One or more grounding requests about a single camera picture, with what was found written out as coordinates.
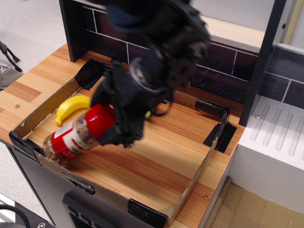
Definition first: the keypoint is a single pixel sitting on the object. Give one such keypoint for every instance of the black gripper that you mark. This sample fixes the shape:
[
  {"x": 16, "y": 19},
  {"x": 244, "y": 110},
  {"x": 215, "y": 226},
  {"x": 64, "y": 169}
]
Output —
[{"x": 132, "y": 93}]

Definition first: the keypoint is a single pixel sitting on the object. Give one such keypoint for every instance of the red-capped basil leaves bottle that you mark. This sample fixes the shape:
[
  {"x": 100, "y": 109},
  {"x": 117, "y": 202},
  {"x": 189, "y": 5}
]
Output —
[{"x": 80, "y": 135}]

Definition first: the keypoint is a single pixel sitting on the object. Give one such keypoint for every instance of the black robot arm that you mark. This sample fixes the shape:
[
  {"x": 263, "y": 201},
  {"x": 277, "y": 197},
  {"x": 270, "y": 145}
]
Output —
[{"x": 179, "y": 39}]

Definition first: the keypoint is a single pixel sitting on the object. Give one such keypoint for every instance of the green toy bell pepper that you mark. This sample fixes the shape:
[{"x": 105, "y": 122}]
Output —
[{"x": 148, "y": 114}]

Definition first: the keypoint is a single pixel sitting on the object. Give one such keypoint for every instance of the yellow toy banana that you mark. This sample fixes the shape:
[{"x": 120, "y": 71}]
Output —
[{"x": 70, "y": 105}]

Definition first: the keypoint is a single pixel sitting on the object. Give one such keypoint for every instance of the black oven control panel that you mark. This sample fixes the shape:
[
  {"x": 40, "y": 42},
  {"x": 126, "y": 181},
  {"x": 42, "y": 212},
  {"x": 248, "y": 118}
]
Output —
[{"x": 83, "y": 217}]

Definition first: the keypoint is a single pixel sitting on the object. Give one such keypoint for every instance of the black tripod leg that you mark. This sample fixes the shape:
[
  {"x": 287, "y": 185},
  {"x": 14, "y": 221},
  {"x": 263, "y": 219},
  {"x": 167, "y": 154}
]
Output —
[{"x": 10, "y": 56}]

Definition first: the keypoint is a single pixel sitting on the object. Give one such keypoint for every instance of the wooden shelf board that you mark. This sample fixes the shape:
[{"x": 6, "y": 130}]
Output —
[{"x": 234, "y": 35}]

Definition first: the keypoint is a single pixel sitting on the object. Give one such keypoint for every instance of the white toy sink drainboard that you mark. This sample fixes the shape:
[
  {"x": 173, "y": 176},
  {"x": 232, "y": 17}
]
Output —
[{"x": 269, "y": 158}]

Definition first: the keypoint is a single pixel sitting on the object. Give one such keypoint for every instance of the dark left shelf post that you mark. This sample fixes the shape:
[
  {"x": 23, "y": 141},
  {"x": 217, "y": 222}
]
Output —
[{"x": 74, "y": 20}]

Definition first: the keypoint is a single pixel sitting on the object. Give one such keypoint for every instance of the dark shelf post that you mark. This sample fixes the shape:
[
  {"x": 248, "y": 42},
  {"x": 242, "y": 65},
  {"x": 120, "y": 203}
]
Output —
[
  {"x": 74, "y": 20},
  {"x": 264, "y": 60}
]

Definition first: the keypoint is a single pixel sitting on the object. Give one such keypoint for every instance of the dark right shelf post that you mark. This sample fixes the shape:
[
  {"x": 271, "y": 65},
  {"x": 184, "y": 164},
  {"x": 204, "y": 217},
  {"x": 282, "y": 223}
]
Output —
[{"x": 264, "y": 60}]

